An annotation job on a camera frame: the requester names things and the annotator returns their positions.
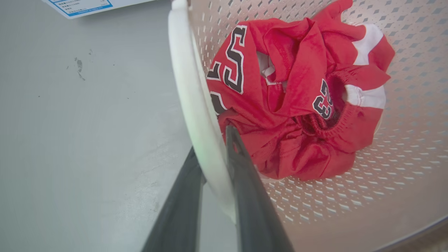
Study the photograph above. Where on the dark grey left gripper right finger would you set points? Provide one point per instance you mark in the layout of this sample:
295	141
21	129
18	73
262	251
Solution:
253	210

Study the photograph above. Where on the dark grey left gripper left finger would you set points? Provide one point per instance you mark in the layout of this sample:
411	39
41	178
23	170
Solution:
178	213

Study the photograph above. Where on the white perforated plastic laundry basket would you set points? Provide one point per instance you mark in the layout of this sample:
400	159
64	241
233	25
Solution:
385	175

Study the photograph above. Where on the red basketball jersey with numbers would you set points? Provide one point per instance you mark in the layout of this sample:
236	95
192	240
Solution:
294	98

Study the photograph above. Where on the white paper with blue border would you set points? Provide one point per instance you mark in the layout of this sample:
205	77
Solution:
84	5

